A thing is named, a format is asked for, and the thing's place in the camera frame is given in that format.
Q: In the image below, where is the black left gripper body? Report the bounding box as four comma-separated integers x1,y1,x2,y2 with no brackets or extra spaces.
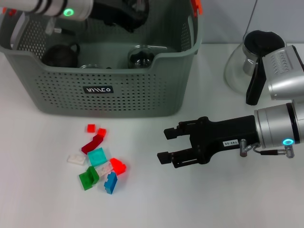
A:
90,0,143,33

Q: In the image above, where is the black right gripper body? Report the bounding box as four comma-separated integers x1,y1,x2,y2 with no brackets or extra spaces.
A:
189,115,261,165

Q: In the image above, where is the grey perforated storage basket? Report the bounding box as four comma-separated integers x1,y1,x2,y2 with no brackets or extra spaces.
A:
0,0,204,119

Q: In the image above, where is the bright red sloped brick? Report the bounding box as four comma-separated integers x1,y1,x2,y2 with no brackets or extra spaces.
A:
109,158,128,176

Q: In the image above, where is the blue brick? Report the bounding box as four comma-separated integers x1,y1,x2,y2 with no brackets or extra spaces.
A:
104,172,119,195

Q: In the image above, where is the clear translucent brick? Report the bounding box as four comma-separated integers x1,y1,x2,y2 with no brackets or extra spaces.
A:
95,161,114,177

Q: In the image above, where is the teal square brick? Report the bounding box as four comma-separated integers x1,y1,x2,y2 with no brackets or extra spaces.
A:
87,147,108,167

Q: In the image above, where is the black clay teapot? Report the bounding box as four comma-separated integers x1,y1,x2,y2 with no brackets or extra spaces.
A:
42,42,81,68

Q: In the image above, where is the dark red long brick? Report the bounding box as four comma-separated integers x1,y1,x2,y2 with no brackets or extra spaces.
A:
81,134,105,154

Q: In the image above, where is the green brick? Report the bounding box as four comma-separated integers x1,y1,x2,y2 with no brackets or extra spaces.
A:
78,166,100,192

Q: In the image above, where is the white flat brick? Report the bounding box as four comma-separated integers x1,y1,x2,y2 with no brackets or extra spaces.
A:
67,153,86,166

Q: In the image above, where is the glass carafe black lid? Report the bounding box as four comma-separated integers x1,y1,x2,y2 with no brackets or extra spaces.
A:
223,29,288,105

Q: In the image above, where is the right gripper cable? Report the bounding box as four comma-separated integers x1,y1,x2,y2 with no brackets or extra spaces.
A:
239,139,295,159

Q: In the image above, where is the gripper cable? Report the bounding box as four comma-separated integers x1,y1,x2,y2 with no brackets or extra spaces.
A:
46,19,77,36
239,139,295,159

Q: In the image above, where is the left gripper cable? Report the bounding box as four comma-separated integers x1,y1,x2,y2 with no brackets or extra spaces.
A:
46,19,77,36

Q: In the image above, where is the thin grey cable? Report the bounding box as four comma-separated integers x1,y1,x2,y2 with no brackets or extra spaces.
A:
245,0,259,36

